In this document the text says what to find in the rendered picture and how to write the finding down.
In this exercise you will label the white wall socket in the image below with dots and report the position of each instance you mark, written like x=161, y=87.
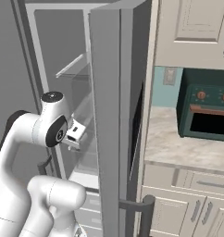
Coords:
x=170, y=76

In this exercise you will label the glass fridge shelf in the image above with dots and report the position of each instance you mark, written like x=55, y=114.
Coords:
x=75, y=68

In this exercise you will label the beige base cupboard door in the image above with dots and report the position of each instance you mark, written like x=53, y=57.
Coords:
x=169, y=213
x=220, y=222

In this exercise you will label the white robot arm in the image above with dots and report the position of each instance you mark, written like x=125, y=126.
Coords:
x=15, y=172

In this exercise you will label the grey open fridge door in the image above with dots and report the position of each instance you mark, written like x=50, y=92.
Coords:
x=109, y=92

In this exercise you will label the beige drawer front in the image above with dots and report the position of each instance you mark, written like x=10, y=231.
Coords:
x=209, y=177

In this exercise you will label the dark green toaster oven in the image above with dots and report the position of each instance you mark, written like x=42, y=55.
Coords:
x=209, y=123

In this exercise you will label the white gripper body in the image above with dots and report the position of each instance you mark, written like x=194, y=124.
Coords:
x=71, y=142

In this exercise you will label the grey fridge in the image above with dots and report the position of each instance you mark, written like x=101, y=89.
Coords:
x=64, y=37

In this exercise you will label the beige wall cupboard door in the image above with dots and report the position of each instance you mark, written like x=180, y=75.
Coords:
x=194, y=31

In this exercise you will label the white fridge drawer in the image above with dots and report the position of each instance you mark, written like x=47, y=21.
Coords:
x=89, y=213

